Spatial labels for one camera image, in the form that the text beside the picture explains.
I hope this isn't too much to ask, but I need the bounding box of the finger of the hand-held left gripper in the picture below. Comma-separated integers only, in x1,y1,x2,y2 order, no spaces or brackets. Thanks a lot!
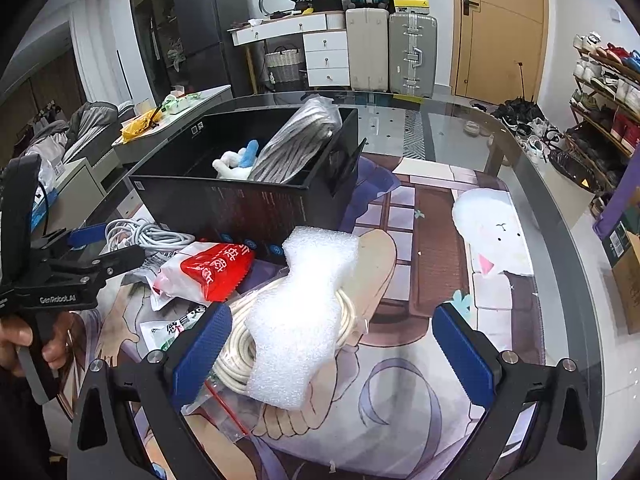
75,246,146,286
42,225,108,261

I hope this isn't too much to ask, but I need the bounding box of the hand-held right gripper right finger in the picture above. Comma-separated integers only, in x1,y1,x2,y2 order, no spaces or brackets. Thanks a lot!
431,302,598,480

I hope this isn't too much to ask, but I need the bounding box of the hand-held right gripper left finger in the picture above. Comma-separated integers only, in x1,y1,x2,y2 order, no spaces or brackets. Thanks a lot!
67,302,251,480

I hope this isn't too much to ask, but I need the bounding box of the white charging cable bundle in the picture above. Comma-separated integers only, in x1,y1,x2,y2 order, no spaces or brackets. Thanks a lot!
104,217,197,261

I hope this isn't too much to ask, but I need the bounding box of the cream cable coil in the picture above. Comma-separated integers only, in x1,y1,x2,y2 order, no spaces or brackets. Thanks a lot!
181,280,373,443

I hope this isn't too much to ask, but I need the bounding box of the red white packet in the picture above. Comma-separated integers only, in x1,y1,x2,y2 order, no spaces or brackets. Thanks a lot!
149,241,256,313

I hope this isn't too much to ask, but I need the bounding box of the white foam sheet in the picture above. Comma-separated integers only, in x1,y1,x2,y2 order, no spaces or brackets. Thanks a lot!
246,226,362,410

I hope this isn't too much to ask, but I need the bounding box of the black cardboard box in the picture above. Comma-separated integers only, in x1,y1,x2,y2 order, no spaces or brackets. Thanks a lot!
129,106,367,261

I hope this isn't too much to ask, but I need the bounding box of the person's left forearm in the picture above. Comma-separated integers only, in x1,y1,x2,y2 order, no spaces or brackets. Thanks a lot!
0,360,71,480

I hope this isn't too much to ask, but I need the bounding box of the person's left hand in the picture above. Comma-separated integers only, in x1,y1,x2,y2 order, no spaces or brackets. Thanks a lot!
0,311,72,378

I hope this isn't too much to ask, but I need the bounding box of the white side cabinet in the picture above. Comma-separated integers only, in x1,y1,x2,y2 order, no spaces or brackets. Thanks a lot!
30,157,108,241

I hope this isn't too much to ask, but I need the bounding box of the printed desk mat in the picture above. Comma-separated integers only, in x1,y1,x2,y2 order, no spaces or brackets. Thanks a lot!
42,152,546,480

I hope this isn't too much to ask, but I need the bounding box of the grey jacket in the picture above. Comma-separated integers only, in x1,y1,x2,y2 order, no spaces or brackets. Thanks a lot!
65,101,121,161

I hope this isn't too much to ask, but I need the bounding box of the yellow bag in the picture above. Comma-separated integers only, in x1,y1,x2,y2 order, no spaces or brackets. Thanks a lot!
120,107,163,142

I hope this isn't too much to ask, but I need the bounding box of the white blue plush toy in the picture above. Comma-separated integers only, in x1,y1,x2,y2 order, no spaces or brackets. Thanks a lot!
212,141,260,180

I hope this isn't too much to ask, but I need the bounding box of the grey coffee table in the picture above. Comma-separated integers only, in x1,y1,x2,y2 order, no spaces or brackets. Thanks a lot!
111,84,233,163

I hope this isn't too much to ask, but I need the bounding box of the grey striped cloth in bag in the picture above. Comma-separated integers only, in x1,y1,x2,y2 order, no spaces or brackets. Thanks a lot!
247,97,343,184

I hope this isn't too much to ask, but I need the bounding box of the black glass cabinet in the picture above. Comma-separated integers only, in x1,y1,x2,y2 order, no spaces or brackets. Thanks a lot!
127,0,181,101

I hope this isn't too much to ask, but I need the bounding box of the purple bag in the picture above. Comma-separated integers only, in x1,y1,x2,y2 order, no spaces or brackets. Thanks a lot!
592,155,640,236

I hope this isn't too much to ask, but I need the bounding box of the black refrigerator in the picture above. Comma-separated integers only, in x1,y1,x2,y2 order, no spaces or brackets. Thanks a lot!
172,0,253,98

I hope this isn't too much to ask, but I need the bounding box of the pile of shoes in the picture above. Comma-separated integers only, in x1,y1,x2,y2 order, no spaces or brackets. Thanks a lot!
470,97,566,156

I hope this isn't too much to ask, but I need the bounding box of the woven basket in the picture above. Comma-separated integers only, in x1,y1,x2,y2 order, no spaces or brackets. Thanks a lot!
263,46,306,85

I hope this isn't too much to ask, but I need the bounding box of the shoe rack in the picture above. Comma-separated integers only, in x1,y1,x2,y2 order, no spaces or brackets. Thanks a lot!
565,32,640,196

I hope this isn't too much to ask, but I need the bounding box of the white dressing desk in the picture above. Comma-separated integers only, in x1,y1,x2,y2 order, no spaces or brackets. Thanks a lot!
227,10,351,93

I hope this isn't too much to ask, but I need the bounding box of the silver suitcase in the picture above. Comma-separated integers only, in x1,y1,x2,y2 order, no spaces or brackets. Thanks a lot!
387,11,438,98

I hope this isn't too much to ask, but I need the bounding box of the beige suitcase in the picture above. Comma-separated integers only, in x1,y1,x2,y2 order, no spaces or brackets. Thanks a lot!
345,7,391,92

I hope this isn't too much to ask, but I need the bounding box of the wooden door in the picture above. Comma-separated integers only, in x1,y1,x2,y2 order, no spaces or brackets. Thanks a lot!
449,0,548,106

